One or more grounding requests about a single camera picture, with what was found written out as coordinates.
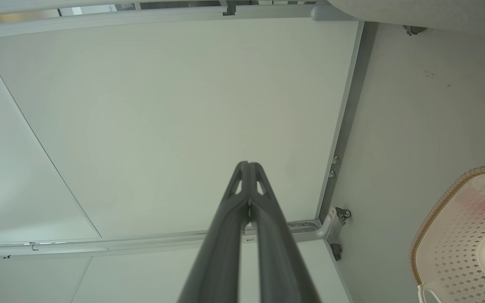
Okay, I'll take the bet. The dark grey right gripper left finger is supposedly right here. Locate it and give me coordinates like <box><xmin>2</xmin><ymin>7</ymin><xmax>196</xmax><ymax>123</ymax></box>
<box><xmin>177</xmin><ymin>161</ymin><xmax>250</xmax><ymax>303</ymax></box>

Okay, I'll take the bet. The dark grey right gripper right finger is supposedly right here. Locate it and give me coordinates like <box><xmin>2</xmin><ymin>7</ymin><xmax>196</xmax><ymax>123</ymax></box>
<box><xmin>249</xmin><ymin>162</ymin><xmax>322</xmax><ymax>303</ymax></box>

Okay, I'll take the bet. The cream laundry basket brown rim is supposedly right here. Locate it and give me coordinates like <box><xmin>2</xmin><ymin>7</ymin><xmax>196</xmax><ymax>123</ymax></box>
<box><xmin>410</xmin><ymin>165</ymin><xmax>485</xmax><ymax>303</ymax></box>

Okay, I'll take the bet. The grey fabric sofa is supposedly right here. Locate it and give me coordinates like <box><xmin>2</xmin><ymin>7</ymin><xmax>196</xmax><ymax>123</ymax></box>
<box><xmin>327</xmin><ymin>0</ymin><xmax>485</xmax><ymax>36</ymax></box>

